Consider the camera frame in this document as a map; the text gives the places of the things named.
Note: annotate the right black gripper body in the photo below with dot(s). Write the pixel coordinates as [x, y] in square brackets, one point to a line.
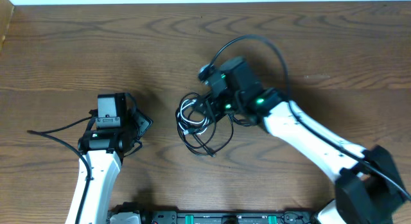
[226, 104]

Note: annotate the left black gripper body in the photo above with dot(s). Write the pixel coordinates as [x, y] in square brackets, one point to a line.
[137, 125]

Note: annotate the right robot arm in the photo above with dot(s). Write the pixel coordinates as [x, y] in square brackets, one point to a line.
[368, 187]

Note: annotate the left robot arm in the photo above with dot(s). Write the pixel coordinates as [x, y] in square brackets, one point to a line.
[112, 134]

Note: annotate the wooden board at left edge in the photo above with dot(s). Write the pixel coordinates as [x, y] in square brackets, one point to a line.
[6, 13]

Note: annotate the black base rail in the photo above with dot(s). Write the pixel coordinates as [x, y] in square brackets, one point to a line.
[135, 213]

